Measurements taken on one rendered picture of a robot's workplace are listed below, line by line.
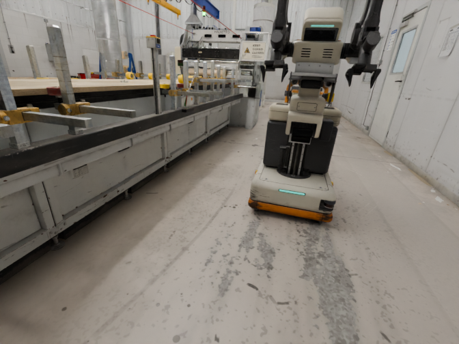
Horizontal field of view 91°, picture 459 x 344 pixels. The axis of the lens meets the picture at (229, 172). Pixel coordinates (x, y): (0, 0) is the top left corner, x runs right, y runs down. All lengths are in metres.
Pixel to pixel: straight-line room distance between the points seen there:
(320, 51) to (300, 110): 0.35
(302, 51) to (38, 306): 1.90
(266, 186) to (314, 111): 0.61
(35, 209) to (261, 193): 1.38
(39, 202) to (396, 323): 1.85
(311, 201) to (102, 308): 1.37
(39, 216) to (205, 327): 1.04
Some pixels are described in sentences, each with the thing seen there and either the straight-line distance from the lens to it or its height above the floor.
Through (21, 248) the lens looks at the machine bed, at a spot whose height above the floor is 0.15.
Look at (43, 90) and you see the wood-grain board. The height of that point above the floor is 0.89.
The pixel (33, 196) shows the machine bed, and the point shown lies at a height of 0.37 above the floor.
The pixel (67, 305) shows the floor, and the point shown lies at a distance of 1.41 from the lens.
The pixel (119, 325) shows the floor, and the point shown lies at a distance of 1.26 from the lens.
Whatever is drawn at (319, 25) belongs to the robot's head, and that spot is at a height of 1.28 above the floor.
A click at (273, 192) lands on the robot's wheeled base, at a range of 1.72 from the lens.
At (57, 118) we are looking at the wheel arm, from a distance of 1.04.
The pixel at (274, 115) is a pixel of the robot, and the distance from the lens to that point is 1.89.
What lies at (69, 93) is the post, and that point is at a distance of 1.31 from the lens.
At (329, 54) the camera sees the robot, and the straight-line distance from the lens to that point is 1.62.
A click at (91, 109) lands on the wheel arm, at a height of 0.82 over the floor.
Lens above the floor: 1.00
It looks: 23 degrees down
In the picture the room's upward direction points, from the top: 3 degrees clockwise
